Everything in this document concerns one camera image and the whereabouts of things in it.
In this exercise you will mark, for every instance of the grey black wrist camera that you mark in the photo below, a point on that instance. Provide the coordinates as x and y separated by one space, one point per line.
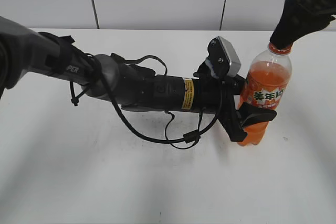
222 59

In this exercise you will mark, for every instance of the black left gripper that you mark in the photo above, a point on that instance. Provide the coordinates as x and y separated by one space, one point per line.
216 96

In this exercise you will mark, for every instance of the orange Mirinda soda bottle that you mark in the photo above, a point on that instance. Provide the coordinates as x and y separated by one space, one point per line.
268 76

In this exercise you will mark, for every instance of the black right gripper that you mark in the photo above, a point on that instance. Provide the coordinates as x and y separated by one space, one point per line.
302 17

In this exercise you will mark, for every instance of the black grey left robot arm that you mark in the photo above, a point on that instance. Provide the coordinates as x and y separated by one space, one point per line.
130 86

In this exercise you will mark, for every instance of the orange plastic bottle cap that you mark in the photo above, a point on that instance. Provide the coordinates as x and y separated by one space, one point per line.
276 50

